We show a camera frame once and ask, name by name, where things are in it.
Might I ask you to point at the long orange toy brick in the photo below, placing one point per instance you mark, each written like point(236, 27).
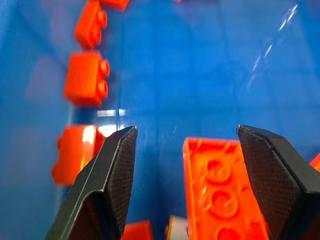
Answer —
point(220, 197)

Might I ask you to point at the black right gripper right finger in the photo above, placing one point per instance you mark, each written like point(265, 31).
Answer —
point(277, 180)

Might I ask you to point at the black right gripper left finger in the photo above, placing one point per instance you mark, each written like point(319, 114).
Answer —
point(100, 175)

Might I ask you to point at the white yellow battery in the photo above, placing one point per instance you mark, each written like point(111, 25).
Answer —
point(177, 228)

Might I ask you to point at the blue plastic bin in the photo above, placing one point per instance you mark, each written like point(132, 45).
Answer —
point(190, 75)

